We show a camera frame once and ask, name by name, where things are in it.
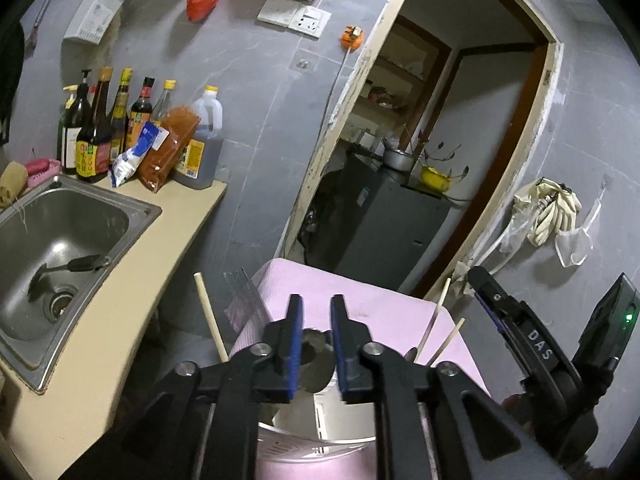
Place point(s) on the pink soap dish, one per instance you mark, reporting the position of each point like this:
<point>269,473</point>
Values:
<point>42,169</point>

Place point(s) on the white wall box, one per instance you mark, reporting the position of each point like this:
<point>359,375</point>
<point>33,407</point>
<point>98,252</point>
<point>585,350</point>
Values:
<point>94,14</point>

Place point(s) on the pink floral tablecloth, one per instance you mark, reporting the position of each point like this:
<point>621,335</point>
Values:
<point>400,315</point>

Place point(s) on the wooden shelf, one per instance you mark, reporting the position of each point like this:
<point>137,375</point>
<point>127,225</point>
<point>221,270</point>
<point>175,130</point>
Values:
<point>400,75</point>

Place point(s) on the dark soy sauce bottle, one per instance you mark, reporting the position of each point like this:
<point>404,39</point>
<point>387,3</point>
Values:
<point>95,145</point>

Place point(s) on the black ladle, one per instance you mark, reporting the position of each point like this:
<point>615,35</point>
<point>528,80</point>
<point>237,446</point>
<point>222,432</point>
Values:
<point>87,262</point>

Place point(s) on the clear plastic bag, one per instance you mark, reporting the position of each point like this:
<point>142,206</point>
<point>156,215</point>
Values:
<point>575,245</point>

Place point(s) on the white wall socket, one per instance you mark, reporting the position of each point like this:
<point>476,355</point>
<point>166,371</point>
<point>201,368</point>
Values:
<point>310,21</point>

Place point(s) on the beige counter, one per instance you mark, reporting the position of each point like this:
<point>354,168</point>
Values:
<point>165,270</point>

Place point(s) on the dark bottle with red cap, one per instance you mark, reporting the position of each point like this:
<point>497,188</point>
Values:
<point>141,105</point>

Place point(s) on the metal pot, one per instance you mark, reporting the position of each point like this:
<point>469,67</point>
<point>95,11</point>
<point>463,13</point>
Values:
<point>397,160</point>

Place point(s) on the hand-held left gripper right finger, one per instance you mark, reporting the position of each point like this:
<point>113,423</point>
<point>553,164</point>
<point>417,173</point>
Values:
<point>341,350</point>

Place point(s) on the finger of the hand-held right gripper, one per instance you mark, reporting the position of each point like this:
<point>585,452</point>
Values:
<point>515,317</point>

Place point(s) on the white utensil holder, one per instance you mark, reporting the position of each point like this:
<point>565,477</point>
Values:
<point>320,425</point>

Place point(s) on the yellow bowl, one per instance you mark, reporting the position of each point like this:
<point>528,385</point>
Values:
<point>434,177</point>

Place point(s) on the worn door frame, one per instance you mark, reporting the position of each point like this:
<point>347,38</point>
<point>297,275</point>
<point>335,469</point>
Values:
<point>510,195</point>

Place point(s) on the dark bottle with yellow cap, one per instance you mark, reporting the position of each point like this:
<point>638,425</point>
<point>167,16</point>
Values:
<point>120,115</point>

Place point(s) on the large jug with yellow cap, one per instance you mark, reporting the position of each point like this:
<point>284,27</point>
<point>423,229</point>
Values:
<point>202,145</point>

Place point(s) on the blue and white packet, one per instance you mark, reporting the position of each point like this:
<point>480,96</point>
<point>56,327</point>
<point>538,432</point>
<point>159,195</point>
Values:
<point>132,157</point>

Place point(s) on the stainless steel sink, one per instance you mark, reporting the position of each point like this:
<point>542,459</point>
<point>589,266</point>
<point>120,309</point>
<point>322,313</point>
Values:
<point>75,240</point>

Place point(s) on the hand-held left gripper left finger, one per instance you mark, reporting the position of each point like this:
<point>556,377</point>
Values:
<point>296,347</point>

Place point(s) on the orange-red packet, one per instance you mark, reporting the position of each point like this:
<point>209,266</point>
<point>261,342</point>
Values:
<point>167,150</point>

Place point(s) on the beige loofah sponge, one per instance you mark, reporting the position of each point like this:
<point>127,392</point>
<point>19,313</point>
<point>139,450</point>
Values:
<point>12,185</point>

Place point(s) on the orange plug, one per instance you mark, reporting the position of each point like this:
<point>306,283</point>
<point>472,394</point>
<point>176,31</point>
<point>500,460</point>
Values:
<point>351,38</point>

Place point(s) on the dark bottle with pump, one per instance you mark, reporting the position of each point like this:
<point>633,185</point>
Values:
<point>70,125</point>

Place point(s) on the crumpled white rag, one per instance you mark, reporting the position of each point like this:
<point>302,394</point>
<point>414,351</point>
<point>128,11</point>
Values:
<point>462,277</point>

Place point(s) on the grey cabinet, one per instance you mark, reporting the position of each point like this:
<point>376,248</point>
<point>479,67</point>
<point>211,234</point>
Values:
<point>380,220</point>

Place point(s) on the black hanging cloth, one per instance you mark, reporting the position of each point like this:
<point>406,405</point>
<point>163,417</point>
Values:
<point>10,80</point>

